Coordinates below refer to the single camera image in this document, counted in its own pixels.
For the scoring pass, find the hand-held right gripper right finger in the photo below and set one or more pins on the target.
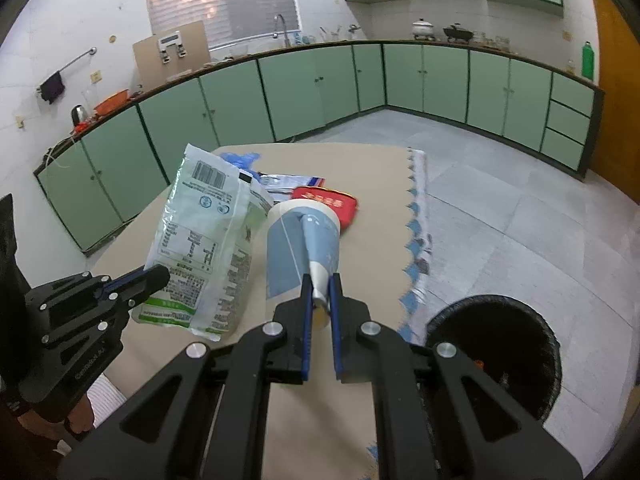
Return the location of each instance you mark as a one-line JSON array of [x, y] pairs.
[[336, 325]]

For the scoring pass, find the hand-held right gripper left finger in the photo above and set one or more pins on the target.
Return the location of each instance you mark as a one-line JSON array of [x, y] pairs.
[[305, 320]]

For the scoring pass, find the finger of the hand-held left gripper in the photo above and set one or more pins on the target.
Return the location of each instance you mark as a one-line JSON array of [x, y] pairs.
[[152, 280], [125, 282]]

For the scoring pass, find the blue white paper cup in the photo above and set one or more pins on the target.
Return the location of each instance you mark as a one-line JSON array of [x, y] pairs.
[[287, 255]]

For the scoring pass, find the green white snack bag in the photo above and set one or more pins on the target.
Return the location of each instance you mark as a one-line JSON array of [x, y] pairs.
[[210, 240]]

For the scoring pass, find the red paper cup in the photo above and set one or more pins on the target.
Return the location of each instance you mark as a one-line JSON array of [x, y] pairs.
[[320, 200]]

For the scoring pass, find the red blue striped wrapper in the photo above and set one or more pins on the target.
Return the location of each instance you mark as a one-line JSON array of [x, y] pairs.
[[290, 182]]

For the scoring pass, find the blue plastic bag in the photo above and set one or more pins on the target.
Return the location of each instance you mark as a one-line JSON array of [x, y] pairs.
[[240, 162]]

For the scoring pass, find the bin with black liner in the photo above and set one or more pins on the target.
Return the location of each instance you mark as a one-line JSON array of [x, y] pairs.
[[500, 330]]

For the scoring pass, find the person's left hand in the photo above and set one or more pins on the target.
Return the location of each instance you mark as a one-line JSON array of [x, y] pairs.
[[80, 417]]

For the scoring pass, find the person's striped clothing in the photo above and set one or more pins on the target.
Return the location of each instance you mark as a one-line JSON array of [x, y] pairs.
[[107, 392]]

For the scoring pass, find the beige tablecloth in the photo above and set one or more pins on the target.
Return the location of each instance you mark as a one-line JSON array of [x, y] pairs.
[[370, 240]]

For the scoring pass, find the grey patterned undercloth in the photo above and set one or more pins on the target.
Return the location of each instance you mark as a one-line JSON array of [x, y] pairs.
[[424, 240]]

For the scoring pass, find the electric kettle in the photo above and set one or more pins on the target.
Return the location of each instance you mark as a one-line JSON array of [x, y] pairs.
[[78, 116]]

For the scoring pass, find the orange basin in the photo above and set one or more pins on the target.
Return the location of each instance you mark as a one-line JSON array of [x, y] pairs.
[[112, 102]]

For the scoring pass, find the dark hanging rag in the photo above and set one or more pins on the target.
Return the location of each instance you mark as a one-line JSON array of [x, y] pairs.
[[52, 87]]

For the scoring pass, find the cardboard sheet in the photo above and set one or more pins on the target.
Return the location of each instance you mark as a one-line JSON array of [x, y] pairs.
[[150, 65]]

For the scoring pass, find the metal towel bar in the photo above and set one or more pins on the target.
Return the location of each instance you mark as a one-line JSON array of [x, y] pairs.
[[75, 62]]

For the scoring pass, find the green base cabinets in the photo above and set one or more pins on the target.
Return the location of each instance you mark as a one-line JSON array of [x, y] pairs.
[[300, 90]]

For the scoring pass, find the metal faucet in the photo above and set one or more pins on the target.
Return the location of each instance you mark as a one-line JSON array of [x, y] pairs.
[[289, 35]]

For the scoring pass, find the window blinds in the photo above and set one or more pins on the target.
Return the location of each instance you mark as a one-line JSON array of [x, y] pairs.
[[220, 5]]

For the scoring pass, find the utensil holder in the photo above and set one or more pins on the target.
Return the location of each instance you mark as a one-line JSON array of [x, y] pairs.
[[332, 34]]

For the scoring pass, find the silver kettle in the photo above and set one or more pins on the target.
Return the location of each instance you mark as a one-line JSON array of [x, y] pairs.
[[354, 31]]

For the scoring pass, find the white pot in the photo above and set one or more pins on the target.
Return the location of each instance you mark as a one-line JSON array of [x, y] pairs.
[[422, 30]]

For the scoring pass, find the black wok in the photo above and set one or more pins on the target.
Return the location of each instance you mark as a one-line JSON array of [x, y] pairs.
[[457, 34]]

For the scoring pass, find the glass jar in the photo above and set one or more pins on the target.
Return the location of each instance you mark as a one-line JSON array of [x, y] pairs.
[[479, 38], [502, 41]]

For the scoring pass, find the small yellow oil bottle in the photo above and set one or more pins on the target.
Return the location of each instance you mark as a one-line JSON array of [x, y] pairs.
[[571, 66]]

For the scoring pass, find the green bottle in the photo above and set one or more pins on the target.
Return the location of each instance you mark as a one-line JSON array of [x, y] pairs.
[[588, 62]]

